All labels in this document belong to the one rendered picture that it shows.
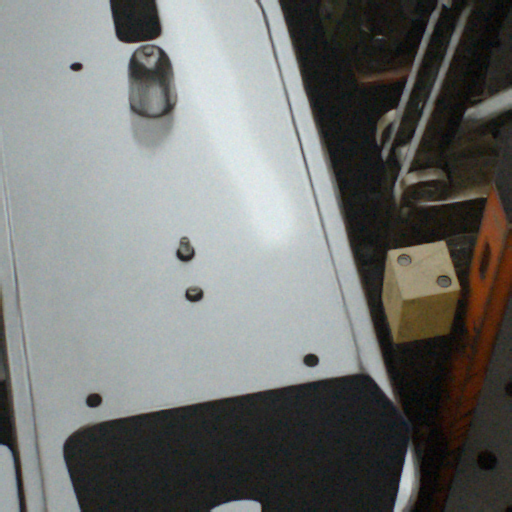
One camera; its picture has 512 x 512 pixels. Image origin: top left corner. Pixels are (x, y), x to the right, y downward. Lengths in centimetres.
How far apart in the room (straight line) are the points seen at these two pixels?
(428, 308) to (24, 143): 30
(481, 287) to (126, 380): 21
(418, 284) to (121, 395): 18
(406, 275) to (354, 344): 7
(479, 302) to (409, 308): 4
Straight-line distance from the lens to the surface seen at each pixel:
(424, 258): 75
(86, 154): 88
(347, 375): 41
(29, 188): 87
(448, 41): 73
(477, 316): 75
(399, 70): 98
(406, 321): 76
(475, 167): 81
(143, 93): 87
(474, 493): 109
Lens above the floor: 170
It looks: 58 degrees down
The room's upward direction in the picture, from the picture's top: 1 degrees counter-clockwise
